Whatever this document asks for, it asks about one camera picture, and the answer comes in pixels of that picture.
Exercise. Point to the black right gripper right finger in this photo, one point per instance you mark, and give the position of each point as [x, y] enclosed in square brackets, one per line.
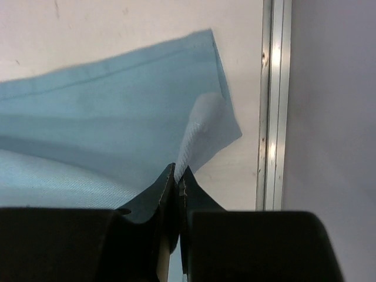
[221, 245]

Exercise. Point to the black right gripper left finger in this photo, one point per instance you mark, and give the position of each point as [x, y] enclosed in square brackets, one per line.
[130, 243]

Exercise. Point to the light blue trousers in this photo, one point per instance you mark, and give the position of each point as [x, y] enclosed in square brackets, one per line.
[95, 136]

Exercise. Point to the aluminium table edge rail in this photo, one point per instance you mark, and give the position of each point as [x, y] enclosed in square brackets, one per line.
[274, 89]

